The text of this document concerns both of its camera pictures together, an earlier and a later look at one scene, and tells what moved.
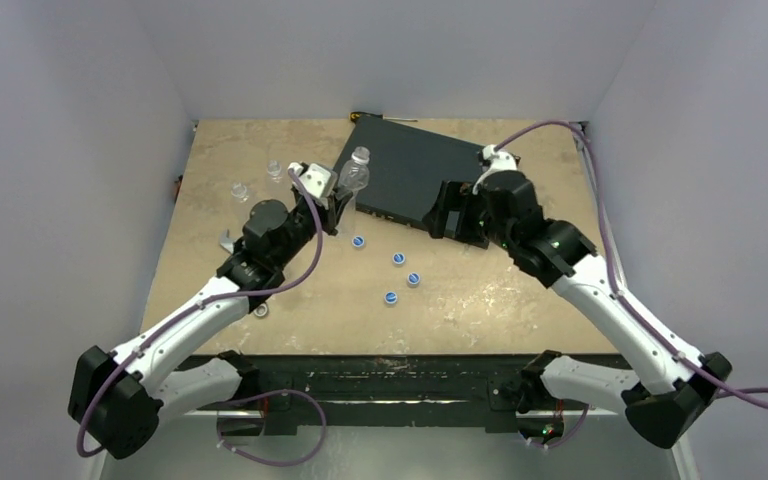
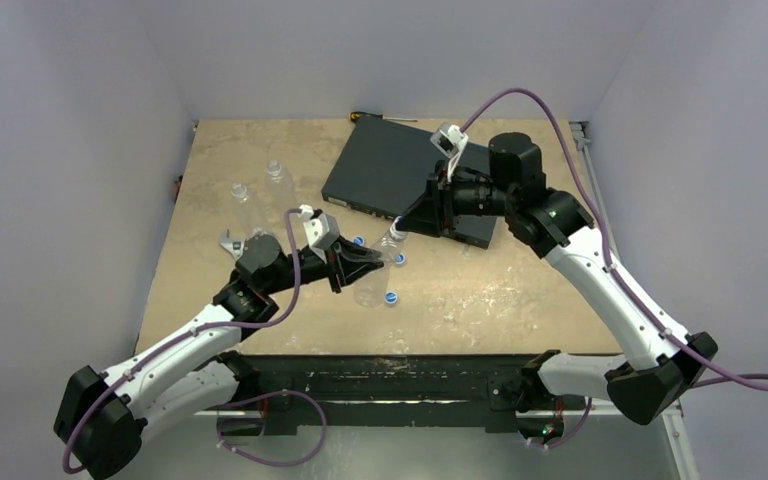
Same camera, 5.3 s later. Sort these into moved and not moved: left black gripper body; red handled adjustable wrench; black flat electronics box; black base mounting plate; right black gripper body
Moved: left black gripper body; right black gripper body
Not moved: red handled adjustable wrench; black base mounting plate; black flat electronics box
